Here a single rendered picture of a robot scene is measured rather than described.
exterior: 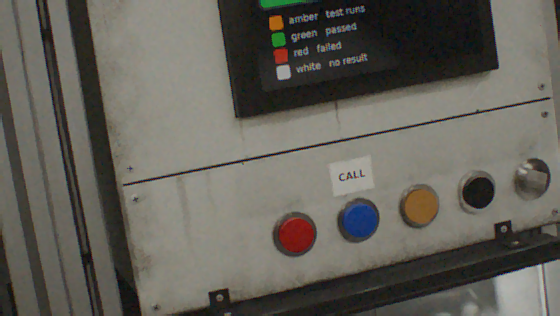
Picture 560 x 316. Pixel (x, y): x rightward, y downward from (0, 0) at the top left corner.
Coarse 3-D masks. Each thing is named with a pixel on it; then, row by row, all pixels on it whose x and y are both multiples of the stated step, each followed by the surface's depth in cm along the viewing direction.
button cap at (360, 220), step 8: (352, 208) 104; (360, 208) 105; (368, 208) 105; (344, 216) 105; (352, 216) 104; (360, 216) 105; (368, 216) 105; (344, 224) 105; (352, 224) 105; (360, 224) 105; (368, 224) 105; (352, 232) 105; (360, 232) 105; (368, 232) 105
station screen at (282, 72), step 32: (256, 0) 98; (320, 0) 100; (352, 0) 101; (384, 0) 102; (416, 0) 102; (448, 0) 103; (256, 32) 99; (288, 32) 99; (320, 32) 100; (352, 32) 101; (384, 32) 102; (416, 32) 103; (448, 32) 104; (480, 32) 105; (288, 64) 100; (320, 64) 101; (352, 64) 101; (384, 64) 102
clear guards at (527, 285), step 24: (408, 264) 109; (312, 288) 106; (456, 288) 111; (480, 288) 111; (504, 288) 112; (528, 288) 113; (192, 312) 103; (360, 312) 108; (384, 312) 109; (408, 312) 109; (432, 312) 110; (456, 312) 111; (480, 312) 112; (504, 312) 113; (528, 312) 113
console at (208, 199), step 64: (128, 0) 97; (192, 0) 99; (512, 0) 108; (128, 64) 98; (192, 64) 100; (256, 64) 100; (448, 64) 105; (512, 64) 109; (128, 128) 99; (192, 128) 100; (256, 128) 102; (320, 128) 104; (384, 128) 105; (448, 128) 107; (512, 128) 109; (128, 192) 99; (192, 192) 101; (256, 192) 103; (320, 192) 104; (384, 192) 106; (448, 192) 108; (512, 192) 110; (128, 256) 110; (192, 256) 102; (256, 256) 103; (320, 256) 105; (384, 256) 107
